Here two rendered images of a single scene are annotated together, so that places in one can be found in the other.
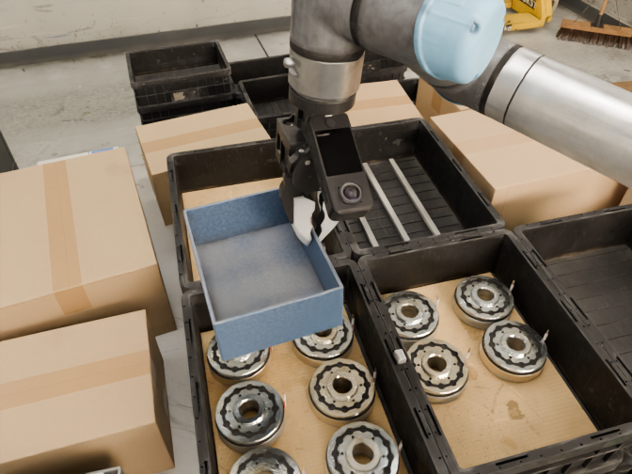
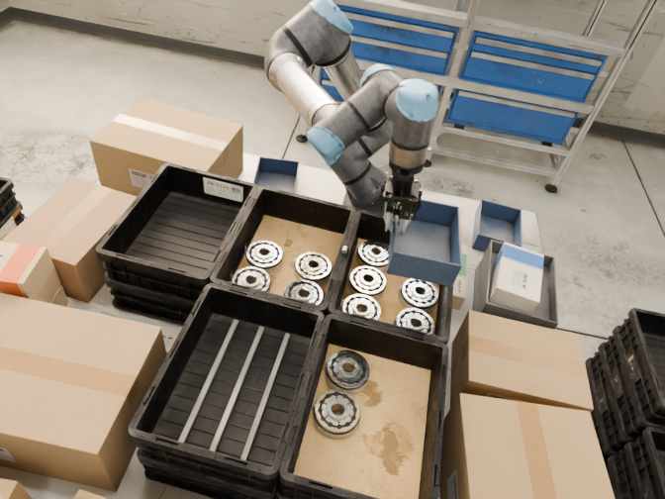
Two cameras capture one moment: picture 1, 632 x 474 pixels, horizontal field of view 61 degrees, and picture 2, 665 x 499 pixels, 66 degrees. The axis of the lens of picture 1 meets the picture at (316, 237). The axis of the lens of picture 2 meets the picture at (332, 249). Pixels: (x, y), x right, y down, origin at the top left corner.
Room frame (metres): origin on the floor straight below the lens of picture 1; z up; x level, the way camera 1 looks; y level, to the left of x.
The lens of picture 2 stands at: (1.36, 0.19, 1.90)
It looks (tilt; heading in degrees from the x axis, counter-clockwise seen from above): 45 degrees down; 201
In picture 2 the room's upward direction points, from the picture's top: 10 degrees clockwise
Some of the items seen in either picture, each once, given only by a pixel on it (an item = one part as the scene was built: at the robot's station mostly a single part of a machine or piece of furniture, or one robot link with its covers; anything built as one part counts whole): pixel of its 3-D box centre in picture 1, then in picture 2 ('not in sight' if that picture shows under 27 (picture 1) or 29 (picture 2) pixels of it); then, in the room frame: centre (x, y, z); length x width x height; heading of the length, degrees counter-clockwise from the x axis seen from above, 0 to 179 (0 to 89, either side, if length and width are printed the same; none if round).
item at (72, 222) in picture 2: not in sight; (80, 238); (0.69, -0.84, 0.78); 0.30 x 0.22 x 0.16; 11
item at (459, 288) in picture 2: not in sight; (453, 273); (0.14, 0.16, 0.73); 0.24 x 0.06 x 0.06; 16
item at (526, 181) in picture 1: (524, 168); (52, 388); (1.08, -0.52, 0.80); 0.40 x 0.30 x 0.20; 108
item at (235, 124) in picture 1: (208, 162); not in sight; (1.13, 0.28, 0.78); 0.30 x 0.22 x 0.16; 114
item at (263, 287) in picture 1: (259, 264); (424, 239); (0.46, 0.07, 1.10); 0.20 x 0.15 x 0.07; 20
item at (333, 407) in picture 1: (341, 387); (367, 279); (0.43, -0.04, 0.86); 0.10 x 0.10 x 0.01
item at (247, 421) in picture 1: (249, 409); (420, 291); (0.39, 0.10, 0.86); 0.05 x 0.05 x 0.01
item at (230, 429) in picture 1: (249, 411); (420, 292); (0.39, 0.10, 0.86); 0.10 x 0.10 x 0.01
